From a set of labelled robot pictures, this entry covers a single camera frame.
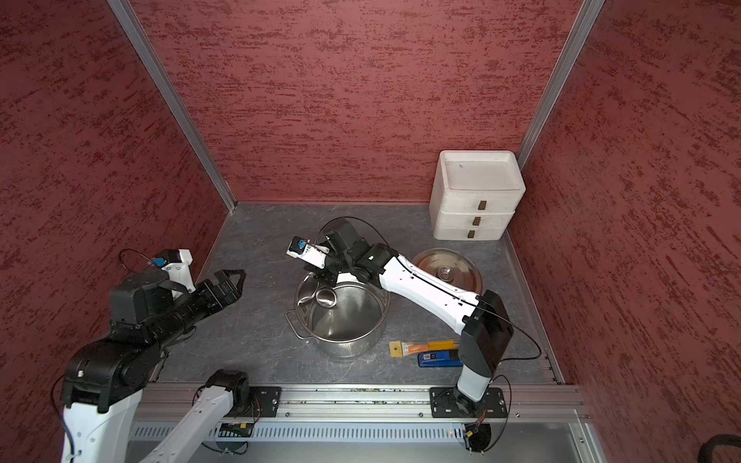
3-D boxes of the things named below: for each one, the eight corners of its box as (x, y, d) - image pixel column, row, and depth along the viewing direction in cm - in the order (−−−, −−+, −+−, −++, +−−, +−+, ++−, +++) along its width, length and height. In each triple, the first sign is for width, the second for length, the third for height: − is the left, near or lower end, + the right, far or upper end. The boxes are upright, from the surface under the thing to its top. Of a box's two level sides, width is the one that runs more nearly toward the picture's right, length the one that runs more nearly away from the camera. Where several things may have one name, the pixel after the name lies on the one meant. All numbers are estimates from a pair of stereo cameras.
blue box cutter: (418, 367, 82) (420, 361, 78) (417, 355, 84) (419, 349, 80) (457, 367, 82) (462, 361, 78) (456, 355, 84) (460, 349, 80)
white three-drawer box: (434, 242, 111) (447, 191, 90) (427, 201, 126) (437, 149, 105) (503, 242, 111) (532, 192, 91) (488, 201, 126) (510, 150, 105)
